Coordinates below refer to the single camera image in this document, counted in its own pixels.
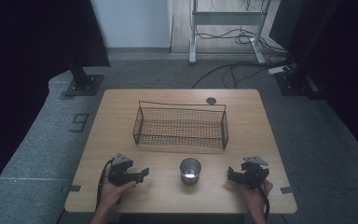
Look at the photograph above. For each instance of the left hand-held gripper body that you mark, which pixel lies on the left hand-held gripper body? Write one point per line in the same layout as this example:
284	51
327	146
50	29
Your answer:
119	174

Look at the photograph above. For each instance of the black stand with base plate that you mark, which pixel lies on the black stand with base plate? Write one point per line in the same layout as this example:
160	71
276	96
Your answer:
295	82
82	82

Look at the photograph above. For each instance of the dark curtain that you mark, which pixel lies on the dark curtain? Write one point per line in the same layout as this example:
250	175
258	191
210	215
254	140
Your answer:
28	62
338	62

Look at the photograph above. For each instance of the person's left hand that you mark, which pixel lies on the person's left hand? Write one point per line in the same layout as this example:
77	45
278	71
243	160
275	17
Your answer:
110	194

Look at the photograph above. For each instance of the metal cup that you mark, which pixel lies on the metal cup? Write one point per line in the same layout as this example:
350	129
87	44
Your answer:
190	171

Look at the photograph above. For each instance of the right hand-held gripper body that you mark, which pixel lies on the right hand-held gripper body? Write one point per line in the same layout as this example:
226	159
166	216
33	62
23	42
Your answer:
254	174

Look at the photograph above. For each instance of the white metal desk frame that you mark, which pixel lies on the white metal desk frame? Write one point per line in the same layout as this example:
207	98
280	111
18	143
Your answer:
227	18

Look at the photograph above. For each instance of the dark floor socket plate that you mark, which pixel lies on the dark floor socket plate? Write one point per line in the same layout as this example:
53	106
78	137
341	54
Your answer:
79	122

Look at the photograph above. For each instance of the person's right hand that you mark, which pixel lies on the person's right hand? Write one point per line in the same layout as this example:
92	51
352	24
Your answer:
256	199

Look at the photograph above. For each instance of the grey tape piece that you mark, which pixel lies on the grey tape piece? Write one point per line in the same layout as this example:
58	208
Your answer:
286	189
72	188

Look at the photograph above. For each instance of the white power strip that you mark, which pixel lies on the white power strip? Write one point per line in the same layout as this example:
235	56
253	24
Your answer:
278	70

